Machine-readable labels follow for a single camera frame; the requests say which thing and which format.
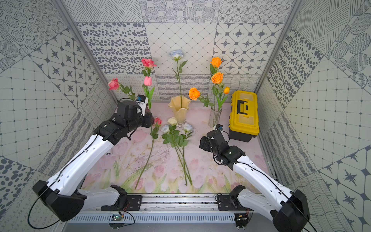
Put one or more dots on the left circuit board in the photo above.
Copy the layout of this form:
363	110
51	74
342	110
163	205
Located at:
116	221

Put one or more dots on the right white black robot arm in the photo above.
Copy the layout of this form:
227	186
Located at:
287	209

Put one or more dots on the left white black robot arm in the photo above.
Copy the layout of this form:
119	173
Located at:
61	193

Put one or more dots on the pink rose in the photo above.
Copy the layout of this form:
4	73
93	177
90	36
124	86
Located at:
154	137
148	67
114	84

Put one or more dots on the cream ruffled glass vase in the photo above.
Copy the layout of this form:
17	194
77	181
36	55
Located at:
179	113

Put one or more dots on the orange tulip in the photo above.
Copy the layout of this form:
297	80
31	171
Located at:
226	90

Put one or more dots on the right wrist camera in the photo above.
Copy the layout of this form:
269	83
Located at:
218	127

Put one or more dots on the blue white rose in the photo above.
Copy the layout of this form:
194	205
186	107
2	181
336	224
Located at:
177	56
187	127
178	140

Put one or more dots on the orange rose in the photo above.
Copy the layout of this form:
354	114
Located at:
195	95
217	80
215	64

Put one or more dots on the pink tulip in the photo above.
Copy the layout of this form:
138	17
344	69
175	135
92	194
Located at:
148	92

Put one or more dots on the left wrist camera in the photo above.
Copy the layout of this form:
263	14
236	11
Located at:
141	98

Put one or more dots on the purple glass vase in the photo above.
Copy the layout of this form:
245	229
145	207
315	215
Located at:
144	107

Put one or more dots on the clear glass vase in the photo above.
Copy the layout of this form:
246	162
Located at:
215	115

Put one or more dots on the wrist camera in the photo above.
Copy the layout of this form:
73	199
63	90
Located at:
141	98
218	127

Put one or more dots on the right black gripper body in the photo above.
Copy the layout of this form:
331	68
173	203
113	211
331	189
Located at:
207	147

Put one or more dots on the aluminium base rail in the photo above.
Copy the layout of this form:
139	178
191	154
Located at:
179	203

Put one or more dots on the yellow black toolbox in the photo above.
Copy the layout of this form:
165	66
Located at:
244	119

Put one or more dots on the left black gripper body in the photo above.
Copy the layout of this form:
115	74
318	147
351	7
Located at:
146	120

